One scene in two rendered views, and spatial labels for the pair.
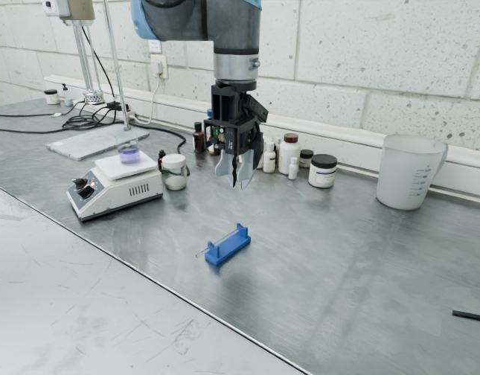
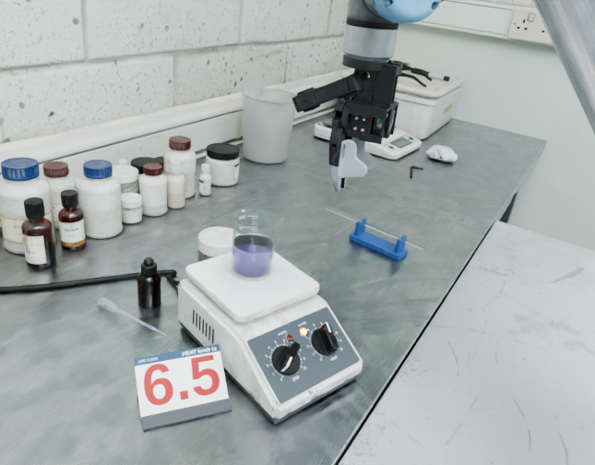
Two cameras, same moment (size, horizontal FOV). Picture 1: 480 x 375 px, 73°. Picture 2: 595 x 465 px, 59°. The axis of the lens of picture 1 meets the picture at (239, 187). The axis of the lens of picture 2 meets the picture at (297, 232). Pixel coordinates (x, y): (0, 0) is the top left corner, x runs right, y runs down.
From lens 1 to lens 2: 1.09 m
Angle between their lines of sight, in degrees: 83
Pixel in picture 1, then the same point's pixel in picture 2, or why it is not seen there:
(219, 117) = (382, 102)
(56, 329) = (545, 344)
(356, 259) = (368, 192)
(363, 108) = (172, 77)
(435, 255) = not seen: hidden behind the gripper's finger
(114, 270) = (448, 320)
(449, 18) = not seen: outside the picture
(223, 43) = not seen: hidden behind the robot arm
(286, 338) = (469, 231)
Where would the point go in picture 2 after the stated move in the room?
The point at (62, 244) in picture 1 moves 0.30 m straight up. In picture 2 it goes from (422, 385) to (496, 137)
